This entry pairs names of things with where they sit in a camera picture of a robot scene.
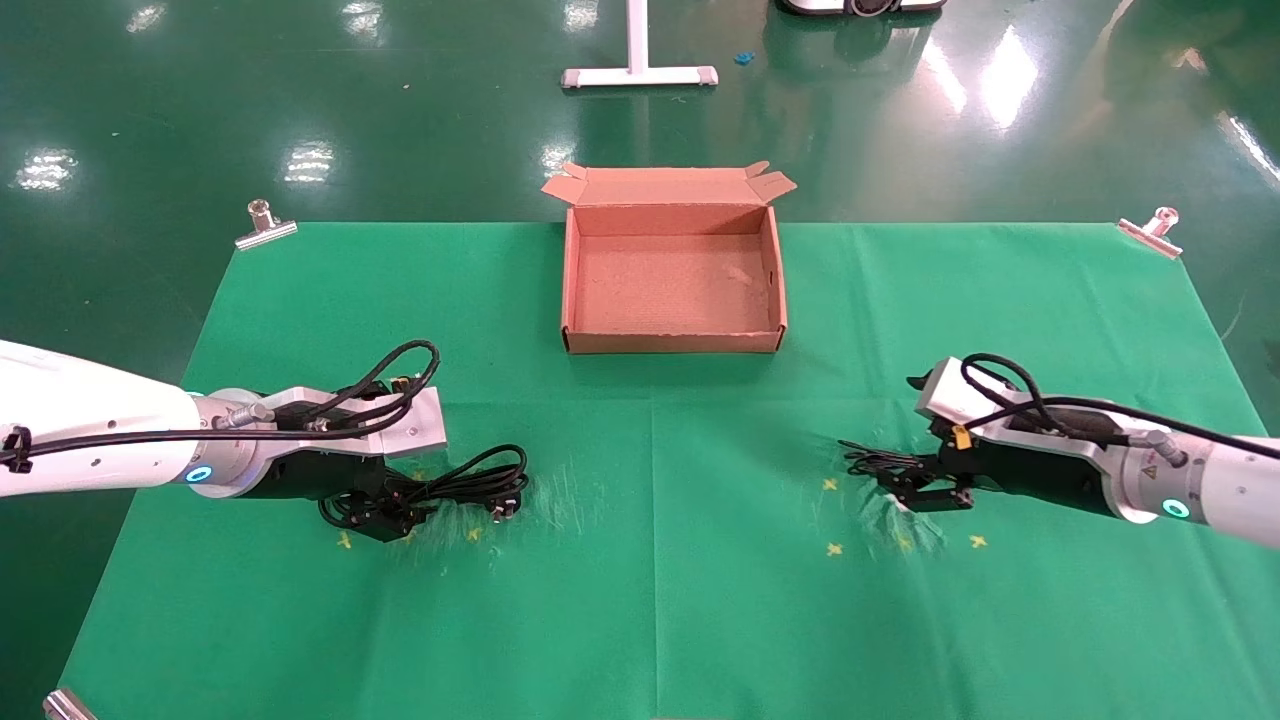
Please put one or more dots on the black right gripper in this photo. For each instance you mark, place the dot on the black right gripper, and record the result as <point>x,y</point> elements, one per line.
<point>1030,475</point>

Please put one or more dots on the silver binder clip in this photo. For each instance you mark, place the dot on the silver binder clip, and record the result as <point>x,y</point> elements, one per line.
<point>68,707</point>
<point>1150,238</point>
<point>265,233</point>

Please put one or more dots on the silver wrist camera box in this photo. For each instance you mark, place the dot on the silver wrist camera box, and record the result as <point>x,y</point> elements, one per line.
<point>410,430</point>
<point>950,400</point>

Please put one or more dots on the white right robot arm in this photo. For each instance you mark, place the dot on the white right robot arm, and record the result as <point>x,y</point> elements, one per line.
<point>1240,490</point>

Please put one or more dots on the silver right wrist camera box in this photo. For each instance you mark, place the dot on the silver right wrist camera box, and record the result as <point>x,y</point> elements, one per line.
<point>950,400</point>

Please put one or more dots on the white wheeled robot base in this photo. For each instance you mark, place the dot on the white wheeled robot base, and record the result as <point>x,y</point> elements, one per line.
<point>860,6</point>

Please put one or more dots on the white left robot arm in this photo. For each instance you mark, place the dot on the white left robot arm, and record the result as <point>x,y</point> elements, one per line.
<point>90,430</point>

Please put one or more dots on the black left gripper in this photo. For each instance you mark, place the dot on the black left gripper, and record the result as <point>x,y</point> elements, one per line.
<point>320,478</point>

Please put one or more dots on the brown cardboard box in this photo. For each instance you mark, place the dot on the brown cardboard box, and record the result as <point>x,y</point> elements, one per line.
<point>670,290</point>

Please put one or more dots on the white T-shaped table foot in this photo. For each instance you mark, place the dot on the white T-shaped table foot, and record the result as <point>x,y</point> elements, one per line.
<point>640,76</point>

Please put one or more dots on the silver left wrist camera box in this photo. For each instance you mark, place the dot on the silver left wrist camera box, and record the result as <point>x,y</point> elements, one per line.
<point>410,430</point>

